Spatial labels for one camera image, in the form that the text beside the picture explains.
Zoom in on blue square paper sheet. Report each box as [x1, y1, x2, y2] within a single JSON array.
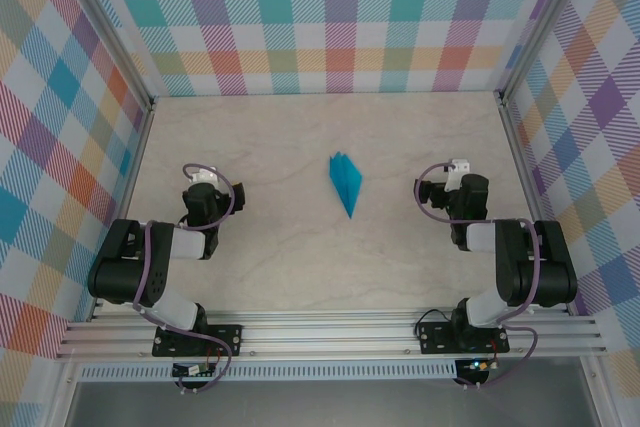
[[328, 150, 365, 220]]

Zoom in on grey metal lower panel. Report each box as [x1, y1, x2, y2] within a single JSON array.
[[67, 380, 599, 427]]

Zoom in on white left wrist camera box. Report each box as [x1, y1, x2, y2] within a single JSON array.
[[191, 165, 220, 186]]

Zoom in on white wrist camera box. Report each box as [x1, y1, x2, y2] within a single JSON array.
[[191, 165, 220, 186], [446, 158, 472, 193]]

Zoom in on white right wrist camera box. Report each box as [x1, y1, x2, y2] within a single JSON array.
[[446, 158, 472, 193]]

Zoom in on aluminium side rail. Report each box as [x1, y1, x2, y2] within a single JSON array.
[[496, 90, 572, 317], [87, 96, 157, 322]]

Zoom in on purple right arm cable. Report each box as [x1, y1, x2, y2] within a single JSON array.
[[413, 162, 540, 391]]

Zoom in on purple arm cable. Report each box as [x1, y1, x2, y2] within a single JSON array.
[[413, 162, 540, 391], [132, 162, 236, 395]]

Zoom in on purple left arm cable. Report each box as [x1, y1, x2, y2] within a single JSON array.
[[132, 162, 236, 395]]

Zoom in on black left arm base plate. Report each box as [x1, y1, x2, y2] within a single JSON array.
[[151, 322, 245, 359]]

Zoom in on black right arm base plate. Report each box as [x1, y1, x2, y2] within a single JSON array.
[[416, 320, 510, 356]]

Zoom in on aluminium mounting rail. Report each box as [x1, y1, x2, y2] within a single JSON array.
[[54, 309, 609, 361]]

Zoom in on aluminium corner post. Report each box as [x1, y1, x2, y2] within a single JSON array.
[[57, 0, 156, 113], [498, 0, 587, 104]]

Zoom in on slotted grey cable duct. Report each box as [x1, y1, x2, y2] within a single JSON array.
[[79, 364, 459, 382]]

